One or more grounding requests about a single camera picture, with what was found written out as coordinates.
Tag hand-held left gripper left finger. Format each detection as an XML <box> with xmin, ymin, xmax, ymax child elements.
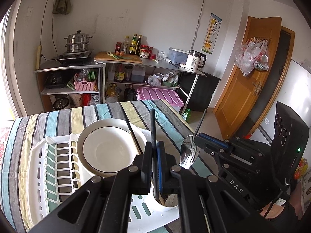
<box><xmin>29</xmin><ymin>142</ymin><xmax>156</xmax><ymax>233</ymax></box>

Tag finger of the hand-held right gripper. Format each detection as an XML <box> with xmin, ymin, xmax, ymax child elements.
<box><xmin>196</xmin><ymin>138</ymin><xmax>234</xmax><ymax>175</ymax></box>
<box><xmin>194</xmin><ymin>132</ymin><xmax>264</xmax><ymax>154</ymax></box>

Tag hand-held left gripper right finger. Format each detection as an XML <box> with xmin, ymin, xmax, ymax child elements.
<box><xmin>157</xmin><ymin>141</ymin><xmax>264</xmax><ymax>233</ymax></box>

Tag wooden chopstick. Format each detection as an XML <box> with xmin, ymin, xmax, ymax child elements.
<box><xmin>130</xmin><ymin>131</ymin><xmax>143</xmax><ymax>156</ymax></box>

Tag metal spoon black handle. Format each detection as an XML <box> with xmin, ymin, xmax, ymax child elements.
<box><xmin>179</xmin><ymin>108</ymin><xmax>207</xmax><ymax>170</ymax></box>

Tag white utensil cup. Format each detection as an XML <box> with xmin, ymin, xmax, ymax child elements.
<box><xmin>149</xmin><ymin>172</ymin><xmax>180</xmax><ymax>212</ymax></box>

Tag person's right forearm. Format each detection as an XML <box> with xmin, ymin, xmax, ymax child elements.
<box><xmin>260</xmin><ymin>198</ymin><xmax>307</xmax><ymax>233</ymax></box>

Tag green plastic bottle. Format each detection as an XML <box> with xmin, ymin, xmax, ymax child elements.
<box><xmin>182</xmin><ymin>108</ymin><xmax>192</xmax><ymax>124</ymax></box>

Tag orange snack bag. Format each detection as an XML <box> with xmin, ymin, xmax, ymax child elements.
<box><xmin>293</xmin><ymin>158</ymin><xmax>309</xmax><ymax>180</ymax></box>

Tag white bowl black rim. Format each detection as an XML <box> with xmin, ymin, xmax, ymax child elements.
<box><xmin>76</xmin><ymin>118</ymin><xmax>148</xmax><ymax>178</ymax></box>

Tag black cabinet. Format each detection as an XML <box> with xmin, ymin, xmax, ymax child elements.
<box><xmin>178</xmin><ymin>71</ymin><xmax>222</xmax><ymax>112</ymax></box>

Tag wooden door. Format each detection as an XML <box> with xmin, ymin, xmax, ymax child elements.
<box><xmin>214</xmin><ymin>17</ymin><xmax>282</xmax><ymax>139</ymax></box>

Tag pink lid storage box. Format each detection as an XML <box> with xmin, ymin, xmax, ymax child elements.
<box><xmin>137</xmin><ymin>87</ymin><xmax>184</xmax><ymax>113</ymax></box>

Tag foil food bags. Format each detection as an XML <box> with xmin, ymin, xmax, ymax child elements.
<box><xmin>162</xmin><ymin>70</ymin><xmax>180</xmax><ymax>87</ymax></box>

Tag large dark bottle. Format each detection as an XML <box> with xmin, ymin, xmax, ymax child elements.
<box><xmin>124</xmin><ymin>85</ymin><xmax>137</xmax><ymax>102</ymax></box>

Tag white electric kettle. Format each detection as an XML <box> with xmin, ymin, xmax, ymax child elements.
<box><xmin>185</xmin><ymin>50</ymin><xmax>207</xmax><ymax>72</ymax></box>

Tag yellow cooking oil bottle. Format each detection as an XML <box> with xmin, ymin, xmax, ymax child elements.
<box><xmin>105</xmin><ymin>83</ymin><xmax>119</xmax><ymax>103</ymax></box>

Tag white plastic bag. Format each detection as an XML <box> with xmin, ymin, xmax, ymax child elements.
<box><xmin>148</xmin><ymin>75</ymin><xmax>161</xmax><ymax>87</ymax></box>

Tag hanging plastic bags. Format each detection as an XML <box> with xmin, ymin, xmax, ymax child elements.
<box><xmin>234</xmin><ymin>37</ymin><xmax>270</xmax><ymax>76</ymax></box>

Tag clear plastic container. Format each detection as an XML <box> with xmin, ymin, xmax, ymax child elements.
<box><xmin>169</xmin><ymin>47</ymin><xmax>192</xmax><ymax>64</ymax></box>

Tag dark liquid jug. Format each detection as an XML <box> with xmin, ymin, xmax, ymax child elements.
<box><xmin>131</xmin><ymin>66</ymin><xmax>146</xmax><ymax>83</ymax></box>

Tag white fridge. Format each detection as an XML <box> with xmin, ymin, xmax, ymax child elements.
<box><xmin>258</xmin><ymin>59</ymin><xmax>311</xmax><ymax>149</ymax></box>

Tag long metal counter shelf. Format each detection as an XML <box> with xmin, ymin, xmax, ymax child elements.
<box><xmin>103</xmin><ymin>58</ymin><xmax>207</xmax><ymax>110</ymax></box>

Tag dark cylindrical canister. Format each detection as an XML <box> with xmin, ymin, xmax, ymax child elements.
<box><xmin>125</xmin><ymin>65</ymin><xmax>134</xmax><ymax>82</ymax></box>

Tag striped tablecloth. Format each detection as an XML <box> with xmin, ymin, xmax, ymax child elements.
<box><xmin>0</xmin><ymin>99</ymin><xmax>220</xmax><ymax>233</ymax></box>

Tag white plastic jug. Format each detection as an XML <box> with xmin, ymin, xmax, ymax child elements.
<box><xmin>107</xmin><ymin>63</ymin><xmax>116</xmax><ymax>83</ymax></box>

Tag pink woven basket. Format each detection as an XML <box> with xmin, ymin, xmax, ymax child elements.
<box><xmin>73</xmin><ymin>76</ymin><xmax>97</xmax><ymax>92</ymax></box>

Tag steel rice cooker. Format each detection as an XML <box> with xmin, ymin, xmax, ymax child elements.
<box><xmin>53</xmin><ymin>97</ymin><xmax>71</xmax><ymax>111</ymax></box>

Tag white plastic dish rack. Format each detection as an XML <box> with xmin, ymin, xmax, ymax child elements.
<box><xmin>28</xmin><ymin>127</ymin><xmax>182</xmax><ymax>233</ymax></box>

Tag wooden cutting board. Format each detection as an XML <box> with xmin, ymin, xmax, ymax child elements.
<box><xmin>94</xmin><ymin>51</ymin><xmax>143</xmax><ymax>64</ymax></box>

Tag green onion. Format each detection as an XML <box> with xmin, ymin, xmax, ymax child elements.
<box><xmin>107</xmin><ymin>51</ymin><xmax>133</xmax><ymax>60</ymax></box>

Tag dark sauce bottle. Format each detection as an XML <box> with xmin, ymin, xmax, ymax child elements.
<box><xmin>136</xmin><ymin>34</ymin><xmax>143</xmax><ymax>55</ymax></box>

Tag yellow label sauce bottle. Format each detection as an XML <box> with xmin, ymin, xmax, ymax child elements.
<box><xmin>129</xmin><ymin>34</ymin><xmax>137</xmax><ymax>55</ymax></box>

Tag short metal stove shelf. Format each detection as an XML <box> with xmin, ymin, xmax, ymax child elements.
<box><xmin>34</xmin><ymin>62</ymin><xmax>105</xmax><ymax>111</ymax></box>

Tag black induction cooker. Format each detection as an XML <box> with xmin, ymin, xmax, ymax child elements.
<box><xmin>55</xmin><ymin>49</ymin><xmax>95</xmax><ymax>65</ymax></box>

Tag steel steamer pot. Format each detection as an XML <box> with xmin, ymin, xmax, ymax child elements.
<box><xmin>64</xmin><ymin>30</ymin><xmax>94</xmax><ymax>53</ymax></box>

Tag red patterned cloth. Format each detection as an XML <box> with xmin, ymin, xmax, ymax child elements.
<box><xmin>0</xmin><ymin>126</ymin><xmax>11</xmax><ymax>156</ymax></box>

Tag beige power strip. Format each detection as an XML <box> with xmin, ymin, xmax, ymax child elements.
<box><xmin>36</xmin><ymin>44</ymin><xmax>43</xmax><ymax>70</ymax></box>

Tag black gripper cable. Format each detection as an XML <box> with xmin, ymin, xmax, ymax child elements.
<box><xmin>264</xmin><ymin>181</ymin><xmax>289</xmax><ymax>220</ymax></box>

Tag metal door handle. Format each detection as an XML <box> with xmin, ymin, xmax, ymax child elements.
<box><xmin>252</xmin><ymin>81</ymin><xmax>263</xmax><ymax>97</ymax></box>

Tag giraffe wall poster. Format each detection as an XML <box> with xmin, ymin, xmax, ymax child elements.
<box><xmin>202</xmin><ymin>13</ymin><xmax>222</xmax><ymax>55</ymax></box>

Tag grey kettle wall cable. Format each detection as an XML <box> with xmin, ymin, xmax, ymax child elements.
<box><xmin>192</xmin><ymin>0</ymin><xmax>210</xmax><ymax>51</ymax></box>

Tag black stove wall cable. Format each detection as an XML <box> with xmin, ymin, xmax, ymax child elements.
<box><xmin>39</xmin><ymin>0</ymin><xmax>60</xmax><ymax>62</ymax></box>

